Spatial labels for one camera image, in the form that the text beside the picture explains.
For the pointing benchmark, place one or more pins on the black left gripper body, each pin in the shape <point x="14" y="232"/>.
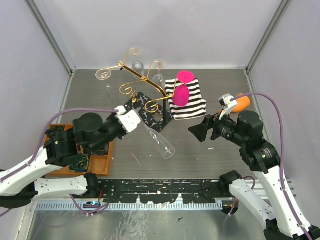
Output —
<point x="112" y="130"/>

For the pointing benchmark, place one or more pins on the green patterned rolled tie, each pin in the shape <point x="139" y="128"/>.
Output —
<point x="54" y="130"/>

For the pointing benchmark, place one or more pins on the white slotted cable duct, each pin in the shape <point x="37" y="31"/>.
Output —
<point x="176" y="206"/>

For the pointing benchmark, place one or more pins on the black white striped cloth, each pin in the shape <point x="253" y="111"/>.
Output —
<point x="196" y="107"/>

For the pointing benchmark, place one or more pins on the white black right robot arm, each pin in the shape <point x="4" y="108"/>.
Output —
<point x="280" y="218"/>

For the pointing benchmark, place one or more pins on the gold wine glass rack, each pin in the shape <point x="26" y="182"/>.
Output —
<point x="154" y="112"/>

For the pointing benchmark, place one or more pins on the tall clear champagne flute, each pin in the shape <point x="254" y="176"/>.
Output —
<point x="161" y="144"/>

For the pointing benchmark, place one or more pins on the pink plastic wine glass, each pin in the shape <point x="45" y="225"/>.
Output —
<point x="181" y="94"/>

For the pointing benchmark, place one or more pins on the clear stemmed wine glass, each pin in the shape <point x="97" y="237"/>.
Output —
<point x="159" y="78"/>

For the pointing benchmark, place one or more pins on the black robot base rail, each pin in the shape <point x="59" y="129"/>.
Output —
<point x="158" y="191"/>

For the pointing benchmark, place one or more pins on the orange plastic wine glass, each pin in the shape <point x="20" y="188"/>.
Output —
<point x="242" y="104"/>

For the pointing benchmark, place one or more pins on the yellow blue rolled tie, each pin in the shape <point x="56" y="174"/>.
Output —
<point x="81" y="166"/>

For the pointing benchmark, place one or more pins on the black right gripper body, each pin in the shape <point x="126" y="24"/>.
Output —
<point x="224" y="127"/>

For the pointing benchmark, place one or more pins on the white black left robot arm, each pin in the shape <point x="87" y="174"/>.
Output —
<point x="89" y="135"/>

